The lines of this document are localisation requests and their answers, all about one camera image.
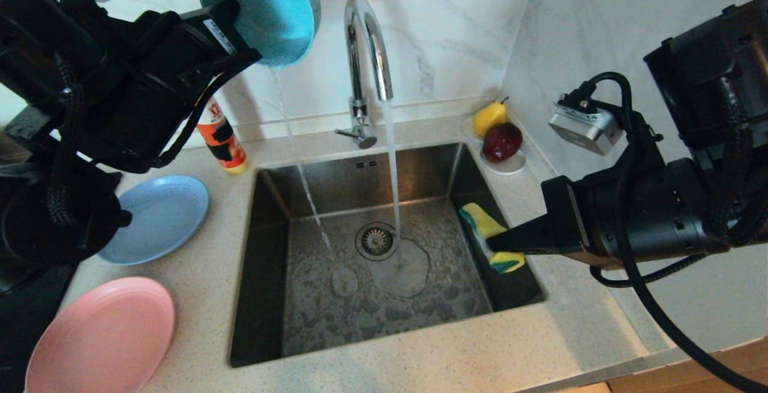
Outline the teal ceramic bowl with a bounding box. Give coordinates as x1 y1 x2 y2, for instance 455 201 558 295
198 0 322 68

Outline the yellow fish-shaped sponge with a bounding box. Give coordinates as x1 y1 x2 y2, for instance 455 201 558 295
459 203 526 274

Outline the yellow orange dish soap bottle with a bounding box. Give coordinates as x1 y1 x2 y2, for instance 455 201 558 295
197 96 249 175

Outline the chrome faucet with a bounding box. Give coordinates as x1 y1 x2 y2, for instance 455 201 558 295
336 0 394 150

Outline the metal sink drain strainer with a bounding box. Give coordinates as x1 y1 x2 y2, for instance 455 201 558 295
355 223 398 262

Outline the stainless steel sink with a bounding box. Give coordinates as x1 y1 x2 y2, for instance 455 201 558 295
229 143 548 368

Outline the small white dish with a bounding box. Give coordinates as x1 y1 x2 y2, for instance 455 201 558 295
461 116 484 143
480 150 526 176

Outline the dark red apple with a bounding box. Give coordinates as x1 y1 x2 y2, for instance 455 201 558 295
481 122 523 163

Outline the yellow pear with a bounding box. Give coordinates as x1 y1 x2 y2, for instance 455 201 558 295
472 97 509 139

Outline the blue plastic plate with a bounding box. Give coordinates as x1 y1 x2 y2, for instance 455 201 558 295
98 175 210 266

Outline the running water stream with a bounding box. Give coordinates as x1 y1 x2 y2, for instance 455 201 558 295
383 100 404 235

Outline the thin poured water trickle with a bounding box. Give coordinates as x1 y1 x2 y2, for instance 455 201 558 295
270 66 337 262

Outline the wooden cabinet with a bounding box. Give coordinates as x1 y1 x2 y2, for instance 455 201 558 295
606 342 768 393

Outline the pink plastic plate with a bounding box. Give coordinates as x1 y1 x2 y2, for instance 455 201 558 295
24 277 176 393

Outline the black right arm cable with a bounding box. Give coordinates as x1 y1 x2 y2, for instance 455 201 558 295
579 72 768 392

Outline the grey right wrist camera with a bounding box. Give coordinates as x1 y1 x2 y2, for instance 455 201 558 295
548 98 625 157

